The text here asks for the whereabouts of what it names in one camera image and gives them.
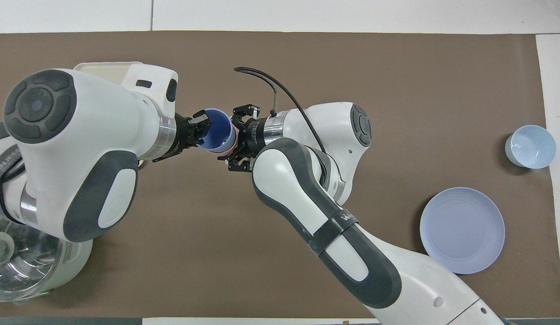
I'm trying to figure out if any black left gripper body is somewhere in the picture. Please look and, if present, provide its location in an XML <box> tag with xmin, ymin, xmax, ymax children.
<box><xmin>152</xmin><ymin>112</ymin><xmax>202</xmax><ymax>163</ymax></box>

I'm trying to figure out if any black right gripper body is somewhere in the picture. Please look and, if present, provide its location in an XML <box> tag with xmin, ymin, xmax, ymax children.
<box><xmin>227</xmin><ymin>104</ymin><xmax>263</xmax><ymax>174</ymax></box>

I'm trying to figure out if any pink cup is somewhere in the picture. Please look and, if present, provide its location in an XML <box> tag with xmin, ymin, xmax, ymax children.
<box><xmin>212</xmin><ymin>129</ymin><xmax>240</xmax><ymax>158</ymax></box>

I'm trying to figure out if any blue ribbed cup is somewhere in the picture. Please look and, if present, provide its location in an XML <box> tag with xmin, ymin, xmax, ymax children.
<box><xmin>199</xmin><ymin>108</ymin><xmax>238</xmax><ymax>153</ymax></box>

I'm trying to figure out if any cream rabbit print tray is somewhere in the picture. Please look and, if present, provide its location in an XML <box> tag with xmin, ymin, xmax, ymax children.
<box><xmin>73</xmin><ymin>61</ymin><xmax>132</xmax><ymax>87</ymax></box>

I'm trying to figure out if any brown table mat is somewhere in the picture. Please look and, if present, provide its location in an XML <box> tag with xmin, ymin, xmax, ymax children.
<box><xmin>0</xmin><ymin>31</ymin><xmax>560</xmax><ymax>319</ymax></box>

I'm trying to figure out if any pale green pot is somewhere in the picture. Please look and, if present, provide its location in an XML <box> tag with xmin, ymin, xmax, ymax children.
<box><xmin>0</xmin><ymin>216</ymin><xmax>94</xmax><ymax>302</ymax></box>

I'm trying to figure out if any glass pot lid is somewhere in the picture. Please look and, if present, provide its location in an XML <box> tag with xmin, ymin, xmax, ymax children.
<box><xmin>0</xmin><ymin>218</ymin><xmax>64</xmax><ymax>302</ymax></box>

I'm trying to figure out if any blue round plate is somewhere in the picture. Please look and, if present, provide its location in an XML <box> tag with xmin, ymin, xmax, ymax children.
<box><xmin>419</xmin><ymin>187</ymin><xmax>506</xmax><ymax>275</ymax></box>

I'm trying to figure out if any light blue bowl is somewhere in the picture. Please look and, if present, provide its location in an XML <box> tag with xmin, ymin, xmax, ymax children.
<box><xmin>504</xmin><ymin>125</ymin><xmax>557</xmax><ymax>170</ymax></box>

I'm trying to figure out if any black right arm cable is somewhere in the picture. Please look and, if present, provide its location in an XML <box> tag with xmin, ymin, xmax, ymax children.
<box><xmin>234</xmin><ymin>66</ymin><xmax>328</xmax><ymax>155</ymax></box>

